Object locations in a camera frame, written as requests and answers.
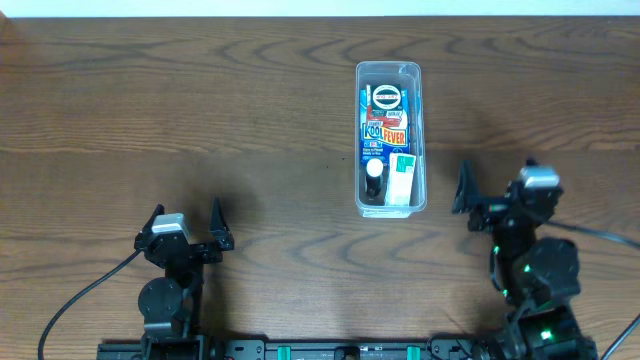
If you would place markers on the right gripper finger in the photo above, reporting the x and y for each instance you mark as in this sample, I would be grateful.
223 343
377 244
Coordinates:
467 195
531 162

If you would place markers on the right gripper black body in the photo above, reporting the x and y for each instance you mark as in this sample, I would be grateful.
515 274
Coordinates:
493 212

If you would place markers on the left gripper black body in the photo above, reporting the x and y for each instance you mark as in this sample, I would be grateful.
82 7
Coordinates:
202 254

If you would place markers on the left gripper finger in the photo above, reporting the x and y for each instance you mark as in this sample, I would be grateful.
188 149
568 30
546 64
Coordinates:
159 210
218 227

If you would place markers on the green white medicine box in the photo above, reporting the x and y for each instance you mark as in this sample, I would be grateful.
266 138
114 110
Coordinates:
400 181

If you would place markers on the dark bottle white cap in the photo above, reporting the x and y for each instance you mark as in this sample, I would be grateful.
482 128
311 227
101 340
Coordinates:
374 177

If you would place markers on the blue Kool Fever box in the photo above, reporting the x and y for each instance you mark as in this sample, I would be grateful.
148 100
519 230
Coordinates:
377 141

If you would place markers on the dark green round-logo box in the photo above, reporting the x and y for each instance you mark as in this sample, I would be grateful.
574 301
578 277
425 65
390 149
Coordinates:
386 97

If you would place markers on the red medicine box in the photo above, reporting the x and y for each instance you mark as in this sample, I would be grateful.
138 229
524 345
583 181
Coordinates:
388 118

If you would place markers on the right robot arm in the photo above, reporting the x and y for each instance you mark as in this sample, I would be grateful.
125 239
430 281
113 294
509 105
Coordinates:
537 276

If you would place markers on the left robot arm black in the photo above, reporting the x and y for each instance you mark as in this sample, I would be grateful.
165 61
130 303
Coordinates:
170 305

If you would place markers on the clear plastic container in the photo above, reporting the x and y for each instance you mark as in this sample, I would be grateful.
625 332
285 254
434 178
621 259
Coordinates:
408 76

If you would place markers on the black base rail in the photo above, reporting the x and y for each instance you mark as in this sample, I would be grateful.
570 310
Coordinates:
320 350

